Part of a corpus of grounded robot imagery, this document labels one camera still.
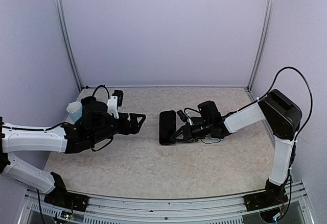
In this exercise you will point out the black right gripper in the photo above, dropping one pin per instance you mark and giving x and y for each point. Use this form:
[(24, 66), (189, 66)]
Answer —
[(188, 135)]

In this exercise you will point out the purple edged dark phone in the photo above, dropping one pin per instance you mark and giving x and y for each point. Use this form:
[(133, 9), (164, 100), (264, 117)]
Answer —
[(196, 120)]

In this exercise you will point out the aluminium front rail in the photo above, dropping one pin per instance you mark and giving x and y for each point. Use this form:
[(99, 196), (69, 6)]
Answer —
[(220, 209)]

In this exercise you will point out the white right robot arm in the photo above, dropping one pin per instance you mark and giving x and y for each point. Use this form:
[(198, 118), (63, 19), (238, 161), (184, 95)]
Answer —
[(245, 147)]

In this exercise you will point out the black phone case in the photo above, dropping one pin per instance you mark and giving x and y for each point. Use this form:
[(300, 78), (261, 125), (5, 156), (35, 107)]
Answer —
[(167, 127)]

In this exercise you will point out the aluminium frame post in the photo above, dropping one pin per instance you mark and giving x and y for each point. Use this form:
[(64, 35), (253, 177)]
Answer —
[(261, 45), (67, 45)]

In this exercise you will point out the left aluminium frame post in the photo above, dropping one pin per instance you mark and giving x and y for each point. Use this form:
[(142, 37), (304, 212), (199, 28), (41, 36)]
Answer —
[(67, 45)]

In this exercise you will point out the black cup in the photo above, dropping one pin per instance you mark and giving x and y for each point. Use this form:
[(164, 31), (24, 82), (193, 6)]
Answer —
[(88, 102)]

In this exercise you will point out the right aluminium frame post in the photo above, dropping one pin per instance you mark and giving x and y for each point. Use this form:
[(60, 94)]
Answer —
[(261, 45)]

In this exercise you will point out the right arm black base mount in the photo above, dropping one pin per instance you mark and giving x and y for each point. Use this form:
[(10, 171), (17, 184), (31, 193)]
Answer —
[(271, 196)]

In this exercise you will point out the light blue white cup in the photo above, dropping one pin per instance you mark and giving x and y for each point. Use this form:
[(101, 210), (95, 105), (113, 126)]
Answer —
[(74, 110)]

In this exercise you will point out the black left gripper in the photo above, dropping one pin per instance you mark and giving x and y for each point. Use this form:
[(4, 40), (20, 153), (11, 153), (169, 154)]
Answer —
[(134, 128)]

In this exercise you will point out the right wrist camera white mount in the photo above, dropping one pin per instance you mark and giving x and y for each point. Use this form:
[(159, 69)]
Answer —
[(188, 119)]

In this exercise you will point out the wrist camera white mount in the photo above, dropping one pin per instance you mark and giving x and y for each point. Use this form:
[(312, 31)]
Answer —
[(112, 106), (188, 119)]

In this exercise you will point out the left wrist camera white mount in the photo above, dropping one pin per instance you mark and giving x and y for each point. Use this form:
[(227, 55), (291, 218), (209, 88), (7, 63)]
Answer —
[(112, 106)]

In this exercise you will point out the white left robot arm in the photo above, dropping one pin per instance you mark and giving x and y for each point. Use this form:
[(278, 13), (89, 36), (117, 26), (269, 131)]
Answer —
[(64, 138)]

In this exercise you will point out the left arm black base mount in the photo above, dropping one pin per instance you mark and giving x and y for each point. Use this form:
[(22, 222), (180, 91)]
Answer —
[(60, 197)]

